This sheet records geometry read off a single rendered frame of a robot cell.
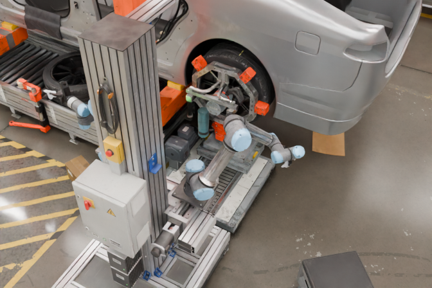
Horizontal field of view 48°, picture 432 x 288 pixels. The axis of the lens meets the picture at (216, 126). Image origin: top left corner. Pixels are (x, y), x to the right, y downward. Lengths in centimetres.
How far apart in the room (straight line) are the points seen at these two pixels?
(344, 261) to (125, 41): 212
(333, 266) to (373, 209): 98
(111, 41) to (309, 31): 148
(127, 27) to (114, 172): 82
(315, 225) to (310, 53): 145
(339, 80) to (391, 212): 142
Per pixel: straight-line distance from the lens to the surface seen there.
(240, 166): 414
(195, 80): 376
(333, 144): 470
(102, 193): 259
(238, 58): 358
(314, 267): 340
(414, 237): 420
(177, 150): 396
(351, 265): 347
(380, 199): 436
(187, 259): 350
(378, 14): 498
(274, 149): 295
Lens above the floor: 317
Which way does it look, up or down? 42 degrees down
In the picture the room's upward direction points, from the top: 1 degrees clockwise
